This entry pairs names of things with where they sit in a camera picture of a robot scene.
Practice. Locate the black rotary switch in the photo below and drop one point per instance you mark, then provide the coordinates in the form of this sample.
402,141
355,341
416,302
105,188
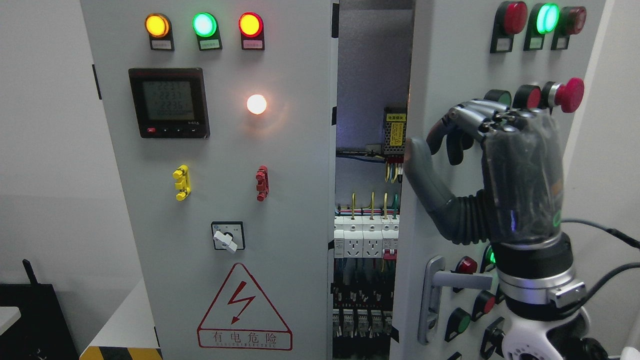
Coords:
492,340

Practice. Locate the red push button upper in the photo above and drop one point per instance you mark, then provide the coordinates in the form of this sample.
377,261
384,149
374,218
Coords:
527,96

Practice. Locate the red emergency stop button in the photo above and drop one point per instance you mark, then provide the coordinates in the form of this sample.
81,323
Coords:
568,96

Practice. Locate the white platform with hazard stripes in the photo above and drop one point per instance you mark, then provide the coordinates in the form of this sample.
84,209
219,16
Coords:
129,334

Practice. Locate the white circuit breaker row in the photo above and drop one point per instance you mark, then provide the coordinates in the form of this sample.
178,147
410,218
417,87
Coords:
369,237

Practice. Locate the green indicator light left door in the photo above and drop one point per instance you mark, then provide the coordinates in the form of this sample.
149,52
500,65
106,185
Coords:
207,31

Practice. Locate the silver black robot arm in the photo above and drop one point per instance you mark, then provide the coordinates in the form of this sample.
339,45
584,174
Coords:
547,321

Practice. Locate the white rotary switch left door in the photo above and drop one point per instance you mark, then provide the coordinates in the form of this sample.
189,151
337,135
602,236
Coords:
228,236

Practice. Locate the white indicator light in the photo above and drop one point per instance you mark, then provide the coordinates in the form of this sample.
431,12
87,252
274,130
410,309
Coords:
256,104

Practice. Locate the green indicator light top row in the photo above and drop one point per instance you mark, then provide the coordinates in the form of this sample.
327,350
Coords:
543,19

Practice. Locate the red terminal post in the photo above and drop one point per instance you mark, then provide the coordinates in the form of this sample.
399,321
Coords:
262,185

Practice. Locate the green push button upper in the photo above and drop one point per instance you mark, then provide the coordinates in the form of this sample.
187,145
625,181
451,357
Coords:
501,96

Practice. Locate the red indicator light left door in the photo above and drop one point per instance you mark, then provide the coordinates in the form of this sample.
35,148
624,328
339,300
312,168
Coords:
252,31

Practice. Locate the black box with antenna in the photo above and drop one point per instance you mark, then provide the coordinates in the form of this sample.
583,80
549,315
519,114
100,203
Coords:
41,332

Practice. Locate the green indicator light middle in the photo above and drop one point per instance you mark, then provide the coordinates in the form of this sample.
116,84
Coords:
488,260

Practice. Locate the dark red buzzer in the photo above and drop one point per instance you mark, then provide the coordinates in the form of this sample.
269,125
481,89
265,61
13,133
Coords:
570,22

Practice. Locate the red indicator light middle left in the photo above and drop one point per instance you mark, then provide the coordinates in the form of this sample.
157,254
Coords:
466,265

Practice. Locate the red push button lower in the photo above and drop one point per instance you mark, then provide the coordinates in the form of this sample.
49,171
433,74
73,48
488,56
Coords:
483,304

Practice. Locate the red push button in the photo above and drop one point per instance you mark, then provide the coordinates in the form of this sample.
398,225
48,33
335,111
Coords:
527,96
483,304

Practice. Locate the grey cabinet door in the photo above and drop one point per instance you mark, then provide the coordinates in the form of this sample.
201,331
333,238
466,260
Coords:
288,234
452,64

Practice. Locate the silver door handle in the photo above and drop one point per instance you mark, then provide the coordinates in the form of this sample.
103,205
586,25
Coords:
436,277

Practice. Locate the yellow terminal post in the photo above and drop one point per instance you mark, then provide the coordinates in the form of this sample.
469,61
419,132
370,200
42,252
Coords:
182,182

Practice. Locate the red electrical hazard sticker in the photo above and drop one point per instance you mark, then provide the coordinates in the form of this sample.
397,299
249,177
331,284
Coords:
241,316

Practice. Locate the black digital power meter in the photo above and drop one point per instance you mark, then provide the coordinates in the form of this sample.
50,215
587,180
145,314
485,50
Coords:
170,103

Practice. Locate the yellow indicator light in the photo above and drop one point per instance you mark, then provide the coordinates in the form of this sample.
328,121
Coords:
160,32

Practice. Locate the yellow labelled power supply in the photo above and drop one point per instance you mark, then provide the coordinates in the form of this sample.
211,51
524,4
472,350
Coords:
394,128

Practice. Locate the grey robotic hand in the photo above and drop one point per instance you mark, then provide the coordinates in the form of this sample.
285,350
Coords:
521,201

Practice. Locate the red indicator light top row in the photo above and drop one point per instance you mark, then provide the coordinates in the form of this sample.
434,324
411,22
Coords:
509,20

